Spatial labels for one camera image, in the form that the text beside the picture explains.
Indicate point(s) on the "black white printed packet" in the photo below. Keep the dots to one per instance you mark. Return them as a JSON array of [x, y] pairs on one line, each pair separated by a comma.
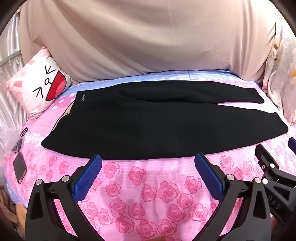
[[19, 141]]

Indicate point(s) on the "brown cloth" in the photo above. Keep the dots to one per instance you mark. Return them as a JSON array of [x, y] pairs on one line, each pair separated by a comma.
[[9, 204]]

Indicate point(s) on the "black smartphone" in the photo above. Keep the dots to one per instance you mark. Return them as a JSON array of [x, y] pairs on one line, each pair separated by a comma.
[[19, 167]]

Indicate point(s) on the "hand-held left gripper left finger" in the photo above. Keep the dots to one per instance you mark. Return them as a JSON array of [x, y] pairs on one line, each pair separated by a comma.
[[87, 178]]

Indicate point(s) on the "clear plastic bag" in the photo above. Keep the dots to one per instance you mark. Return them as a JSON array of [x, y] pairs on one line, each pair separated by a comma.
[[8, 139]]

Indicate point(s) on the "pale floral blanket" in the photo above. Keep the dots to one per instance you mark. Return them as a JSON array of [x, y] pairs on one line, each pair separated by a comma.
[[282, 69]]

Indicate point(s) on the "beige cloth drape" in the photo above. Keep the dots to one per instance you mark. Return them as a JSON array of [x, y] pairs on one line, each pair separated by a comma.
[[143, 37]]

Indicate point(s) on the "black pants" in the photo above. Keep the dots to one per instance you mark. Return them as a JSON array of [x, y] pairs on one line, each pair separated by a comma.
[[150, 125]]

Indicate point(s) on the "pink rose bedsheet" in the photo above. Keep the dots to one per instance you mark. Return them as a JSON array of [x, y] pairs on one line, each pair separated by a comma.
[[148, 197]]

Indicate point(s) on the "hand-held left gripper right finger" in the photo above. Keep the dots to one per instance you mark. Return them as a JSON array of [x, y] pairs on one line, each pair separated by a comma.
[[208, 176]]

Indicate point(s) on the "silver satin curtain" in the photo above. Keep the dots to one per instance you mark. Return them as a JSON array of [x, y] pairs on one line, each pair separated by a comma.
[[10, 81]]

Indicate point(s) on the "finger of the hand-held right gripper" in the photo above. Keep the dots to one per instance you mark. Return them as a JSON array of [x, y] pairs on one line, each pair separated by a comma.
[[266, 157], [293, 142]]

